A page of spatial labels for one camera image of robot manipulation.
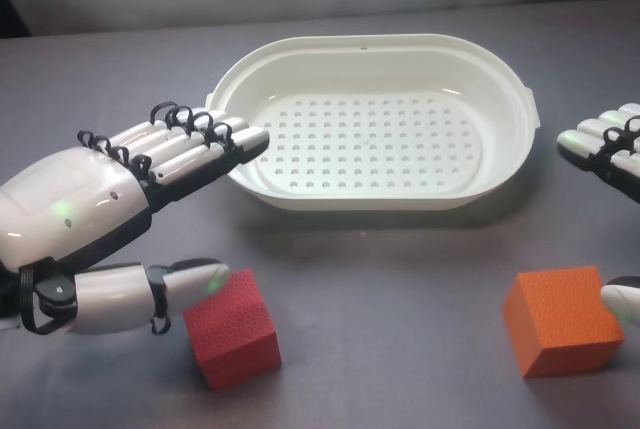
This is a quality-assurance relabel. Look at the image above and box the red textured cube block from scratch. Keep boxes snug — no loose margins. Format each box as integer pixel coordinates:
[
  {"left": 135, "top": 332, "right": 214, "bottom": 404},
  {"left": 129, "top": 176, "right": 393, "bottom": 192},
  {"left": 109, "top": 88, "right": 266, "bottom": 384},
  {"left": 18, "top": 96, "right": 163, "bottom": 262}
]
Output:
[{"left": 182, "top": 268, "right": 283, "bottom": 391}]

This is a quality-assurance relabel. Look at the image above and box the orange textured cube block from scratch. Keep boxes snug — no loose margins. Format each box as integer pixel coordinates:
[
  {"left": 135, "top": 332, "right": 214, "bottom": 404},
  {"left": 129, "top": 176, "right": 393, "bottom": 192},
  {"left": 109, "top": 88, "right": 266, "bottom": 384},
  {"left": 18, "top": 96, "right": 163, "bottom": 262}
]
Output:
[{"left": 502, "top": 265, "right": 626, "bottom": 379}]

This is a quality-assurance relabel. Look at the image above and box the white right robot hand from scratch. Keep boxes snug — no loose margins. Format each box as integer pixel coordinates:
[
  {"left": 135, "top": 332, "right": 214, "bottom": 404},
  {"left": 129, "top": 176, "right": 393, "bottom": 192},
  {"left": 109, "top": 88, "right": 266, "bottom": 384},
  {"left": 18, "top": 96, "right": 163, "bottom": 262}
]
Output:
[{"left": 556, "top": 102, "right": 640, "bottom": 326}]

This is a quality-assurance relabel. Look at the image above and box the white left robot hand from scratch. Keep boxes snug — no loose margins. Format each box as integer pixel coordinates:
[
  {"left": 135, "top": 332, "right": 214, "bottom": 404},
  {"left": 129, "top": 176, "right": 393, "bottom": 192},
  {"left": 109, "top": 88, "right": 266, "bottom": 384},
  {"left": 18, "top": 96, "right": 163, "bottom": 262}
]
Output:
[{"left": 0, "top": 100, "right": 272, "bottom": 337}]

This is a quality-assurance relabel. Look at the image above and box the grey table cloth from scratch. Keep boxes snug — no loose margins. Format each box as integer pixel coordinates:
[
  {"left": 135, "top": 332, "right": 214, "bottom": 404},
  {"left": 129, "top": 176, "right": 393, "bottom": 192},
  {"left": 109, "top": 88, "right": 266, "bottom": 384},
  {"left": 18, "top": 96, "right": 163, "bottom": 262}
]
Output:
[{"left": 0, "top": 0, "right": 640, "bottom": 429}]

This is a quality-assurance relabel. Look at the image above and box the white perforated oval basket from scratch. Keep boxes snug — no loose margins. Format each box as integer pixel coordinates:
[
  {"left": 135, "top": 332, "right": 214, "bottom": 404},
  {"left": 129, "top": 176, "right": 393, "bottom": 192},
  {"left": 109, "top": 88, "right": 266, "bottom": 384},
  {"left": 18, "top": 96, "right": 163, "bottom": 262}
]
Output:
[{"left": 205, "top": 33, "right": 542, "bottom": 212}]

